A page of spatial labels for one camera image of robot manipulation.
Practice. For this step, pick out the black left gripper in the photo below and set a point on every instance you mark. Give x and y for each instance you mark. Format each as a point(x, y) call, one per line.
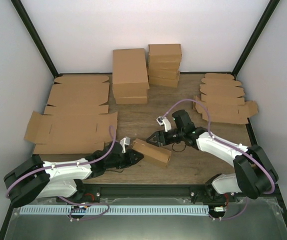
point(132, 154)

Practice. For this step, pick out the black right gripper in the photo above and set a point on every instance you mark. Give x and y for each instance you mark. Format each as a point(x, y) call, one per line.
point(165, 142)

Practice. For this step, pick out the small brown cardboard box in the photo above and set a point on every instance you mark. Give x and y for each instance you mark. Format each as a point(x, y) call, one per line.
point(155, 155)

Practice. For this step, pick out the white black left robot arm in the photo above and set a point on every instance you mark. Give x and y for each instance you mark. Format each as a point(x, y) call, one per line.
point(35, 178)

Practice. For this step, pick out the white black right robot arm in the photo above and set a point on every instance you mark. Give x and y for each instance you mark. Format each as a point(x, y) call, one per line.
point(253, 175)

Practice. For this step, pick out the large folded cardboard box bottom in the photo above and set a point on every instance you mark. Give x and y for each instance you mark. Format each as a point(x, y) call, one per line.
point(134, 100)

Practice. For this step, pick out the large folded cardboard box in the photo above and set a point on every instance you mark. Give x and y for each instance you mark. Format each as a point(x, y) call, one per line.
point(134, 100)
point(129, 73)

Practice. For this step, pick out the small folded box bottom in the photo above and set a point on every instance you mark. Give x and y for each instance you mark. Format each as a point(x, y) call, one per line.
point(172, 84)

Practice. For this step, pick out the large folded cardboard box top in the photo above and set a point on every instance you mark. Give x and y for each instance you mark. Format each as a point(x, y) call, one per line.
point(129, 73)

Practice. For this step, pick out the small folded box stack top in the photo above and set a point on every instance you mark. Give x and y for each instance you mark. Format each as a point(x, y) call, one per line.
point(165, 53)

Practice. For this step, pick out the large flat cardboard blank front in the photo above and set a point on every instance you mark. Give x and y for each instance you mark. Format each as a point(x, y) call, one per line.
point(69, 134)

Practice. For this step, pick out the large flat cardboard blank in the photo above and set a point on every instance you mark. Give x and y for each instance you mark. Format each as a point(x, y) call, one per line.
point(69, 134)
point(79, 90)

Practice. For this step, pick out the stack of small flat blanks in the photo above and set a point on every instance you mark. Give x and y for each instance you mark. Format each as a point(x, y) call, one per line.
point(223, 98)

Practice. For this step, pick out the large flat cardboard blank rear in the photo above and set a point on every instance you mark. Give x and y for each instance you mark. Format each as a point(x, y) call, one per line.
point(79, 90)

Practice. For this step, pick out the clear acrylic cover plate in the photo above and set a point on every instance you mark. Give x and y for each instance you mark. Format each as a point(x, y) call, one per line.
point(262, 220)

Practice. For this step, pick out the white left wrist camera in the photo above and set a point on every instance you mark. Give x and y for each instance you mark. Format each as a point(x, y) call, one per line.
point(125, 142)

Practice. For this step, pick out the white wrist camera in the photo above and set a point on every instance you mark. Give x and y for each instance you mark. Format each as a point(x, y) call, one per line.
point(164, 122)
point(125, 142)

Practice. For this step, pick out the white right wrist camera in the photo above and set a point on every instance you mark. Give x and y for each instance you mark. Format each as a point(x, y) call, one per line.
point(164, 122)

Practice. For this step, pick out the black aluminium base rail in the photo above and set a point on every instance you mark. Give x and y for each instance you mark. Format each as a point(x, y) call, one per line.
point(195, 193)

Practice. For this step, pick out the light blue slotted cable duct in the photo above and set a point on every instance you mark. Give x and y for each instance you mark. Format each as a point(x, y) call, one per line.
point(118, 210)

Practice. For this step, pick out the black frame post left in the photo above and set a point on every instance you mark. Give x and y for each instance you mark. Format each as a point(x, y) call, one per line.
point(26, 20)

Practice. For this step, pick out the black frame post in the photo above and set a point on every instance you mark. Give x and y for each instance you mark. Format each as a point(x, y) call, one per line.
point(260, 26)
point(26, 20)

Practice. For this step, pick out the black frame post right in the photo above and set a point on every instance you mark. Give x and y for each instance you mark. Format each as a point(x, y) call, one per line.
point(260, 26)

